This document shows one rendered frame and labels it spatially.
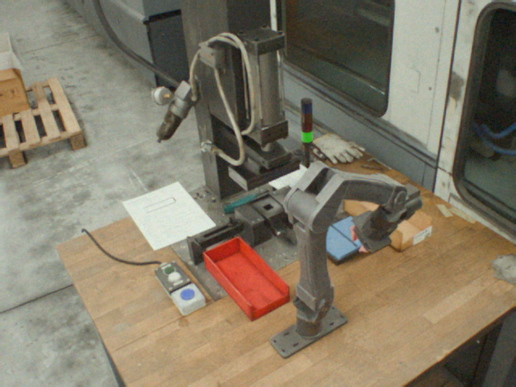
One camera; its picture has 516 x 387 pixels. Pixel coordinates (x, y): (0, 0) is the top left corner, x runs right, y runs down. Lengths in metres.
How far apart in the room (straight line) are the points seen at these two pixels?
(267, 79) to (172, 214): 0.62
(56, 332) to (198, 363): 1.54
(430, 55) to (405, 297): 0.79
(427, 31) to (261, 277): 0.93
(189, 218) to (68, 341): 1.19
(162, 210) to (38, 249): 1.61
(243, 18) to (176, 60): 3.30
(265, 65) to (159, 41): 3.26
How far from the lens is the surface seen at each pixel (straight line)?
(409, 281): 1.52
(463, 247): 1.65
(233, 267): 1.54
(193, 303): 1.43
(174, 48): 4.63
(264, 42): 1.33
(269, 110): 1.41
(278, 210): 1.60
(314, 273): 1.20
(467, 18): 1.63
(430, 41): 1.81
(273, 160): 1.46
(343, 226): 1.63
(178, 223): 1.73
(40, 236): 3.41
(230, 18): 1.37
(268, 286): 1.48
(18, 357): 2.77
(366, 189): 1.17
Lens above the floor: 1.96
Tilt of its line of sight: 36 degrees down
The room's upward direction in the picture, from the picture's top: 4 degrees counter-clockwise
